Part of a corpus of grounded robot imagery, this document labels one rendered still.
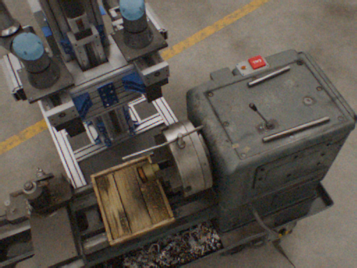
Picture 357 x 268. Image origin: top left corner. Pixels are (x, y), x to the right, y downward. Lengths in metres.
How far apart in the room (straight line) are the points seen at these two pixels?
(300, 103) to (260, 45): 2.00
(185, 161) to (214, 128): 0.18
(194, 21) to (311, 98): 2.30
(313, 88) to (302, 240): 1.29
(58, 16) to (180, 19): 2.04
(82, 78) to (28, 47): 0.35
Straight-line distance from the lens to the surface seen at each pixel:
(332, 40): 3.80
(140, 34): 1.97
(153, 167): 1.67
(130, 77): 2.07
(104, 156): 2.80
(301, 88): 1.74
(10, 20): 1.91
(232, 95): 1.67
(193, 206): 1.85
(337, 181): 3.00
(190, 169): 1.57
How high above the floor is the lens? 2.59
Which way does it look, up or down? 58 degrees down
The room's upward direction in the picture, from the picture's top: 6 degrees counter-clockwise
